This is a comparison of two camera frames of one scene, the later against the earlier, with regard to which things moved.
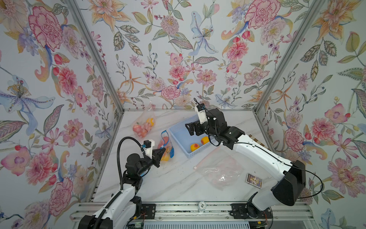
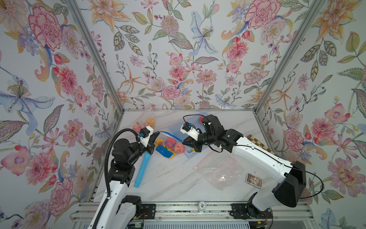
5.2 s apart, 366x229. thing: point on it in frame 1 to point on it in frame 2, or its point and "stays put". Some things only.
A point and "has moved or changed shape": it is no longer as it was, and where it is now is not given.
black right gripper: (198, 125) to (195, 144)
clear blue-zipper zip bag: (165, 142) has moved or changed shape
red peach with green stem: (164, 141) to (170, 142)
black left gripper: (157, 157) to (149, 148)
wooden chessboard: (256, 140) stays put
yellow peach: (150, 121) stays put
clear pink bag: (221, 168) stays put
